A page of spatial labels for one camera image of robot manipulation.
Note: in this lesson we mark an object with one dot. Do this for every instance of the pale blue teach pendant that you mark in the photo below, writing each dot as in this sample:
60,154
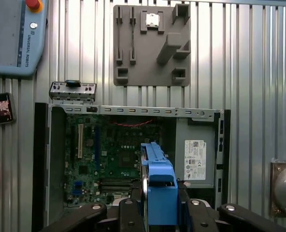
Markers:
7,36

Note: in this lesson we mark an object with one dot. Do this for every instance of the black expansion slot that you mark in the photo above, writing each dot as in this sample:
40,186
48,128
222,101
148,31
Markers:
73,145

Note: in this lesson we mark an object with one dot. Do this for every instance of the CPU socket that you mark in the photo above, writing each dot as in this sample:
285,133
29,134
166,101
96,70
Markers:
127,159

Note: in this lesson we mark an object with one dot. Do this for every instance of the black open PC case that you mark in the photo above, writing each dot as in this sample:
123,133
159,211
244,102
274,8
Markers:
40,145

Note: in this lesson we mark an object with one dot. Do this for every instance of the silver CPU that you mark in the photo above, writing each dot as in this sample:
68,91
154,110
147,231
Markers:
152,19

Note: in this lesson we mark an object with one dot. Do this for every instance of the green motherboard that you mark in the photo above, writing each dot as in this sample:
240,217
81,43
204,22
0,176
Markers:
109,145

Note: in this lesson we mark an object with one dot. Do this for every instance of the smartphone with lit screen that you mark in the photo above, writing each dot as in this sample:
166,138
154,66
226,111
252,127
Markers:
0,108

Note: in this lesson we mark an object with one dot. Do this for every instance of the grey parts rack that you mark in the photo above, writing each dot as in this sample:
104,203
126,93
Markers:
147,60

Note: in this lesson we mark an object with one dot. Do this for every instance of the hard disk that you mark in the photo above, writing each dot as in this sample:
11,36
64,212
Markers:
162,174

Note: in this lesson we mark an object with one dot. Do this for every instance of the grey power supply unit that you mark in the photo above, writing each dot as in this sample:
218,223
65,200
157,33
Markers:
196,130

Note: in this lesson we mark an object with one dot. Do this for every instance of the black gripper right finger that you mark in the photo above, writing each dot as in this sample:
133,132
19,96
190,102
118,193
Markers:
198,215

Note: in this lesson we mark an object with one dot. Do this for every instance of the black latch with blue stripe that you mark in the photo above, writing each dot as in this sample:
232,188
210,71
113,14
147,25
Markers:
72,83

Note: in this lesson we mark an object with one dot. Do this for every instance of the black RAM slot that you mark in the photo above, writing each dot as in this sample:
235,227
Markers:
113,183
113,179
113,186
113,190

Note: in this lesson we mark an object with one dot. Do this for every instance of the brown square base plate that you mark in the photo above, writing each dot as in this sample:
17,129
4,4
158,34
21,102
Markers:
275,168

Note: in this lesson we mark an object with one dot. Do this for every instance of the hinged metal slot bracket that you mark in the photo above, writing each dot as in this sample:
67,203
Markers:
58,88

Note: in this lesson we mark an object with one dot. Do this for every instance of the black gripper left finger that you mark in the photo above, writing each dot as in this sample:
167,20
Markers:
130,215

